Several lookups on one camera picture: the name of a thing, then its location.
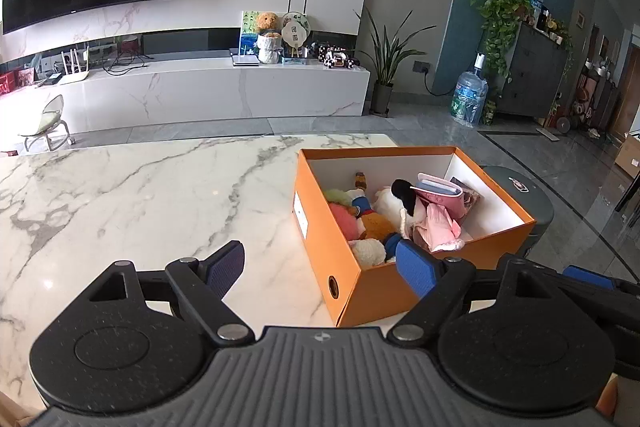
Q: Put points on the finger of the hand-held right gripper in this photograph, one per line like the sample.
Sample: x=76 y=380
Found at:
x=587 y=278

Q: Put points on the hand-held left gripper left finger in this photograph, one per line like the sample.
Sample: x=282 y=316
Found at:
x=225 y=264

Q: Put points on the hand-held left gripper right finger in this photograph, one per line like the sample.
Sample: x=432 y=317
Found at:
x=417 y=267

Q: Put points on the pink cloth doll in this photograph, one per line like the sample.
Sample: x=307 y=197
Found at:
x=437 y=227

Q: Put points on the orange cardboard box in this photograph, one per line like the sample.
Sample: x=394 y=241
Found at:
x=375 y=292

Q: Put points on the cream fluffy plush toy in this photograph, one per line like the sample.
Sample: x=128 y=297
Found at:
x=367 y=253

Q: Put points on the black and white plush dog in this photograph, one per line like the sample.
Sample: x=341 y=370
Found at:
x=400 y=202

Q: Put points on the pink fabric pouch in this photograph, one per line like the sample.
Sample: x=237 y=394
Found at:
x=462 y=202

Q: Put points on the white and blue case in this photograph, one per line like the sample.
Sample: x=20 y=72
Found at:
x=439 y=184

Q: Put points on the orange brown plush toy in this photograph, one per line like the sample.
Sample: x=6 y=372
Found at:
x=377 y=227

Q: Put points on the blue plush toy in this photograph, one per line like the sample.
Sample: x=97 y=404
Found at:
x=361 y=206

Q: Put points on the pink plush toy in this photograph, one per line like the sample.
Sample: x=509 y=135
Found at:
x=345 y=222

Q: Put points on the grey round trash can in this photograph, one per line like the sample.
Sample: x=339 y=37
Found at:
x=535 y=207

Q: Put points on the brown striped small toy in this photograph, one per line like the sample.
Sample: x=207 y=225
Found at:
x=360 y=180

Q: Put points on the green plush toy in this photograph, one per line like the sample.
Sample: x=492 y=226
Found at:
x=339 y=198

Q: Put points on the brown cardboard carton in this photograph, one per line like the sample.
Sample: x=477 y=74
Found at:
x=629 y=154

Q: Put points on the wooden board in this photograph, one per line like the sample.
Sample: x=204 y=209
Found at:
x=550 y=134

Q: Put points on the black weight disc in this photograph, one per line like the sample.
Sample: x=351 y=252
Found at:
x=563 y=124

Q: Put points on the small brown bear figure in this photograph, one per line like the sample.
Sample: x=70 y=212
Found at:
x=581 y=113

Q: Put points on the small green box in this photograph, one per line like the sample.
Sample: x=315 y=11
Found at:
x=489 y=113

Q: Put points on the white marble television console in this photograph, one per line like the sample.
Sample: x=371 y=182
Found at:
x=200 y=92

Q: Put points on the large blue water bottle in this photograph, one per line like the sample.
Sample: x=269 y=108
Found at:
x=470 y=99

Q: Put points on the grey laptop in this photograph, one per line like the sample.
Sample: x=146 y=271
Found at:
x=245 y=60

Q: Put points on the potted long-leaf plant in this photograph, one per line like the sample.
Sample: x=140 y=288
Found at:
x=387 y=57

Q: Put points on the dark grey drawer cabinet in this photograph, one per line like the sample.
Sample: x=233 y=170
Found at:
x=532 y=72

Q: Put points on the black and white toy cars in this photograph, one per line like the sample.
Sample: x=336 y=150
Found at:
x=337 y=57

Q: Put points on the green and blue painting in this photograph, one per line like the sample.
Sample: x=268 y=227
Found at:
x=249 y=37

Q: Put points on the white baby rocker chair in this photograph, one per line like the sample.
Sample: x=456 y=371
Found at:
x=47 y=117

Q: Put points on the white wifi router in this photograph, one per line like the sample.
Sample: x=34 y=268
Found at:
x=75 y=72

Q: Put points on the round paper fan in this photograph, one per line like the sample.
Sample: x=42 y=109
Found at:
x=295 y=29

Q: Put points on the brown teddy bear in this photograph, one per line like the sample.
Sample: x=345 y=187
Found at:
x=267 y=22

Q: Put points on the trailing pothos plant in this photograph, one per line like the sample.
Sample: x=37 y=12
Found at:
x=500 y=17

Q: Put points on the red gift boxes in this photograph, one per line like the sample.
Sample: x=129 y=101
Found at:
x=15 y=82

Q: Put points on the grey wall socket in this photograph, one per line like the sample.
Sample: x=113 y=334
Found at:
x=421 y=68

